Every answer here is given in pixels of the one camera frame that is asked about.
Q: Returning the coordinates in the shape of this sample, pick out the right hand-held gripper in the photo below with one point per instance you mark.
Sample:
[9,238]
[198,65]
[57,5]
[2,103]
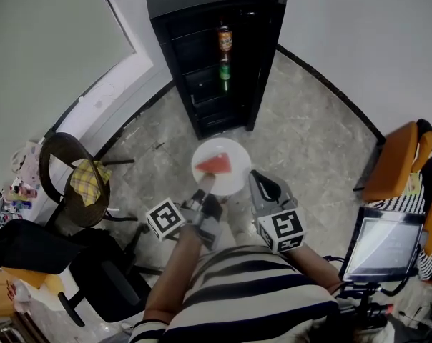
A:
[282,229]

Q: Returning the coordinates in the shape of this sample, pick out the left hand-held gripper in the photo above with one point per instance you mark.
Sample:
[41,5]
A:
[165,220]

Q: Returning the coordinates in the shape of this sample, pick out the red watermelon slice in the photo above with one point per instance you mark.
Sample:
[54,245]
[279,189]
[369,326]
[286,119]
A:
[216,164]

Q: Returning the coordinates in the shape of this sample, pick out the white round plate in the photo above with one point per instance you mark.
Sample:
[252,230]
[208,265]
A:
[237,163]

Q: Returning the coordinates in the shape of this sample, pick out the person's right forearm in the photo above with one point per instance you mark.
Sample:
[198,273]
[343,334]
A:
[312,263]

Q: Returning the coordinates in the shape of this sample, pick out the person's left forearm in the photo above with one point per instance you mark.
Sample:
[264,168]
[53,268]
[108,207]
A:
[173,281]

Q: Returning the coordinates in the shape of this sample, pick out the person's striped shirt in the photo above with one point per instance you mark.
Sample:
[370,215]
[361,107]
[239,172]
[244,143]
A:
[251,298]

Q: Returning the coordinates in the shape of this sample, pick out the green drink can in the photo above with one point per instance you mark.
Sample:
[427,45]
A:
[225,70]

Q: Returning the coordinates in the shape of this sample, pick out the yellow plaid cloth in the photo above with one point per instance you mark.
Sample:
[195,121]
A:
[89,181]

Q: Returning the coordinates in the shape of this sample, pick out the orange chair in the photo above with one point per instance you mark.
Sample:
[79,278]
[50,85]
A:
[391,163]

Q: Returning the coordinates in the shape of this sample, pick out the brown wicker chair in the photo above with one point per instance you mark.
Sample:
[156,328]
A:
[83,216]

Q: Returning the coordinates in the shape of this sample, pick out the black monitor screen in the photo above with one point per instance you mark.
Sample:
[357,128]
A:
[384,245]

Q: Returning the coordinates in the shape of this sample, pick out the black and white striped cloth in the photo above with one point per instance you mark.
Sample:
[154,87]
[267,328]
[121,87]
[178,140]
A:
[402,202]

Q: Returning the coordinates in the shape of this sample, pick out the black office chair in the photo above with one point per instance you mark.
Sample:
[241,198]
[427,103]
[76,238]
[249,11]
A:
[105,284]

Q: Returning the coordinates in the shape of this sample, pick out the orange drink can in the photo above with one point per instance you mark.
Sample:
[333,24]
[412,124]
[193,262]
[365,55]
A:
[225,39]

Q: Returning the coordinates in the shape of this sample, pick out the white printed bag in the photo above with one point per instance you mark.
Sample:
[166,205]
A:
[26,157]

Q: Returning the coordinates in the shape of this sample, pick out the cluttered white side table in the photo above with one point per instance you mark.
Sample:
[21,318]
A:
[19,198]

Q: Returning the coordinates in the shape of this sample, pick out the black monitor mount rig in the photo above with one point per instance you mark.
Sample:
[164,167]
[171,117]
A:
[362,306]

